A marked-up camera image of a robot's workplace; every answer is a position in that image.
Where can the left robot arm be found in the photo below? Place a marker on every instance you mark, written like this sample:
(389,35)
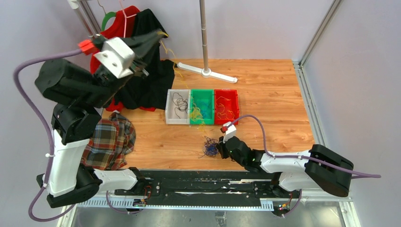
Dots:
(78,95)

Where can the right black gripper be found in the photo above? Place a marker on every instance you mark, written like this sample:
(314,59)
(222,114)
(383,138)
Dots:
(221,146)

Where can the white stand with pole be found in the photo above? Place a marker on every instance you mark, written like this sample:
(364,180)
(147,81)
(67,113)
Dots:
(206,72)

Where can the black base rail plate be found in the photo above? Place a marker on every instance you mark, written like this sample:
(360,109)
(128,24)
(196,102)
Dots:
(207,189)

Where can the black shirt on hanger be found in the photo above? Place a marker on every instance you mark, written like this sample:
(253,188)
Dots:
(150,91)

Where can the red shirt on hanger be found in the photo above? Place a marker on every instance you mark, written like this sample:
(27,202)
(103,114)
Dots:
(116,30)

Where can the green plastic bin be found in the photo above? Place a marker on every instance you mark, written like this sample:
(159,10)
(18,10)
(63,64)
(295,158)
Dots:
(201,107)

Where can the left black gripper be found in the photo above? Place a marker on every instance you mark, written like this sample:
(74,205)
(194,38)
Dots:
(142,45)

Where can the white clothes rack pole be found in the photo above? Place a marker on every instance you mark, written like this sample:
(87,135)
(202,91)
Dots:
(85,14)

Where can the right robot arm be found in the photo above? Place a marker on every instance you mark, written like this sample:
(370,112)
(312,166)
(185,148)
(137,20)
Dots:
(317,168)

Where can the white plastic bin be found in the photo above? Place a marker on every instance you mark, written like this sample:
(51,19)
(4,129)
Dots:
(177,107)

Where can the red plastic bin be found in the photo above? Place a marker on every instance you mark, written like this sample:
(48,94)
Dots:
(226,106)

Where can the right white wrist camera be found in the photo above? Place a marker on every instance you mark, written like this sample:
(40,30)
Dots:
(229,131)

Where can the pink clothes hanger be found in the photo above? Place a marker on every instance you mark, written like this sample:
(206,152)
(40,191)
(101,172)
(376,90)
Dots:
(126,17)

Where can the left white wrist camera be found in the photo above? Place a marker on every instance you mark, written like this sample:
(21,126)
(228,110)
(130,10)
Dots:
(117,57)

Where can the plaid flannel shirt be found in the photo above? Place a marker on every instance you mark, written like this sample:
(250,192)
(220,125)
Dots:
(113,139)

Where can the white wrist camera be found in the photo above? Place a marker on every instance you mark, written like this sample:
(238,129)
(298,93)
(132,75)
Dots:
(229,131)
(117,57)

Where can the green clothes hanger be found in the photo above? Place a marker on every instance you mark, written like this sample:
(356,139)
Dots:
(106,18)

